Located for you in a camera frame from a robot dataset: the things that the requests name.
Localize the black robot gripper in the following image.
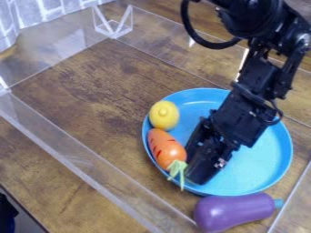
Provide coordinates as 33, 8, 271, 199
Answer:
186, 82, 283, 185

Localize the orange toy carrot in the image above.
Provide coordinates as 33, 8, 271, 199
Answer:
147, 128, 188, 189

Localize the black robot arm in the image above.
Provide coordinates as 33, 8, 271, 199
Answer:
182, 0, 311, 185

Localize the yellow toy lemon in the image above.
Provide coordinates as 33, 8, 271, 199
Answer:
148, 100, 180, 130

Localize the purple toy eggplant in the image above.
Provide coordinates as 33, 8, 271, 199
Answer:
194, 193, 284, 233

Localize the clear acrylic enclosure wall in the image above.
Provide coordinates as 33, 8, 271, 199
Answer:
0, 0, 311, 233

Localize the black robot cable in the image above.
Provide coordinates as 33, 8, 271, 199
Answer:
180, 0, 244, 50

